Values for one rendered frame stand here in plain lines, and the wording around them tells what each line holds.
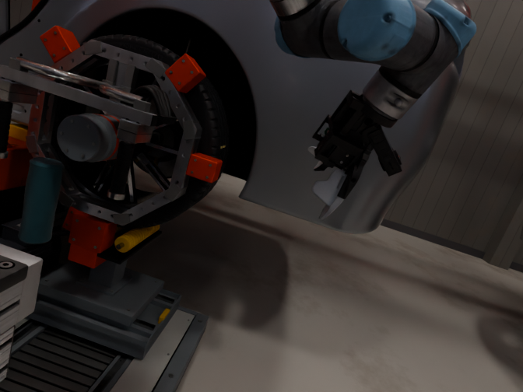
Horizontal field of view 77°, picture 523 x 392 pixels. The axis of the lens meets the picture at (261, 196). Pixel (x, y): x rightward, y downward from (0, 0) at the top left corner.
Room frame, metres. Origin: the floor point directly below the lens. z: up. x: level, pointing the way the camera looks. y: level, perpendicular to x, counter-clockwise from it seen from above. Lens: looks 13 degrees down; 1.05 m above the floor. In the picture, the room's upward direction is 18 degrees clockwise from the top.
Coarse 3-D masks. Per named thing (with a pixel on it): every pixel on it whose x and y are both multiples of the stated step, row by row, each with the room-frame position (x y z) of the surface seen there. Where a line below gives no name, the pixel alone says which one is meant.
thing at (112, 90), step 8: (128, 64) 1.02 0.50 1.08; (128, 72) 1.02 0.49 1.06; (128, 80) 1.02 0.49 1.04; (104, 88) 0.84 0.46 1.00; (112, 88) 0.84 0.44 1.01; (120, 88) 0.97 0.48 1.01; (128, 88) 1.01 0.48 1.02; (112, 96) 0.84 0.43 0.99; (120, 96) 0.83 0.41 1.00; (128, 96) 0.83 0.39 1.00; (136, 96) 0.83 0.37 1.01; (136, 104) 0.83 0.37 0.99; (144, 104) 0.83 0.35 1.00
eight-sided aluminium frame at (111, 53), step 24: (96, 48) 1.03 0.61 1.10; (120, 48) 1.03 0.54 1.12; (72, 72) 1.08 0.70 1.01; (48, 96) 1.05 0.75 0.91; (168, 96) 1.02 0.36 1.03; (48, 120) 1.08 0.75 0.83; (192, 120) 1.02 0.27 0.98; (48, 144) 1.08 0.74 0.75; (192, 144) 1.01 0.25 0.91; (72, 192) 1.06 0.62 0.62; (168, 192) 1.01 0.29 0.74; (96, 216) 1.02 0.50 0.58; (120, 216) 1.02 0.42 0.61
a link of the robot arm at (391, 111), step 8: (376, 72) 0.54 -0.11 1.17; (376, 80) 0.53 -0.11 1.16; (384, 80) 0.51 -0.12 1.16; (368, 88) 0.54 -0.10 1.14; (376, 88) 0.52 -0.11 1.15; (384, 88) 0.51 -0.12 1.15; (392, 88) 0.51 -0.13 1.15; (368, 96) 0.53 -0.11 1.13; (376, 96) 0.52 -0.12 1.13; (384, 96) 0.51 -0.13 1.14; (392, 96) 0.51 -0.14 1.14; (400, 96) 0.51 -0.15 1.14; (408, 96) 0.51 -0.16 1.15; (368, 104) 0.53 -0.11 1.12; (376, 104) 0.52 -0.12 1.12; (384, 104) 0.52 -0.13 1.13; (392, 104) 0.52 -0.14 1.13; (400, 104) 0.51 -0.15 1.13; (408, 104) 0.52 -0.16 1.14; (384, 112) 0.52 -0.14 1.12; (392, 112) 0.52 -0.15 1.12; (400, 112) 0.52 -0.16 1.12
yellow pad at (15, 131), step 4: (12, 124) 1.27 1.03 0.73; (16, 124) 1.29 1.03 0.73; (20, 124) 1.31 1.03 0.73; (12, 128) 1.27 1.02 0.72; (16, 128) 1.27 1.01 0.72; (20, 128) 1.27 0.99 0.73; (24, 128) 1.27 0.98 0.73; (12, 132) 1.27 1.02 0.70; (16, 132) 1.27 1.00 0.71; (20, 132) 1.26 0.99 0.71; (24, 132) 1.26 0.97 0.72; (12, 136) 1.27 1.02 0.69; (16, 136) 1.27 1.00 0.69; (20, 136) 1.26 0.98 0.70; (24, 136) 1.26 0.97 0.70; (24, 140) 1.26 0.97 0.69
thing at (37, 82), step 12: (0, 72) 0.85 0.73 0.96; (12, 72) 0.84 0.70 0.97; (24, 72) 0.84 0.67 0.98; (24, 84) 0.84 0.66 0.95; (36, 84) 0.84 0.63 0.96; (48, 84) 0.84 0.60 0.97; (60, 84) 0.84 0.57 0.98; (72, 96) 0.83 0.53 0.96; (84, 96) 0.83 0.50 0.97; (96, 96) 0.83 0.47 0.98; (108, 108) 0.83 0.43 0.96; (120, 108) 0.83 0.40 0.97; (132, 108) 0.83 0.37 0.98; (132, 120) 0.83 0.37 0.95; (144, 120) 0.82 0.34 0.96; (156, 120) 0.85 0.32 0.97
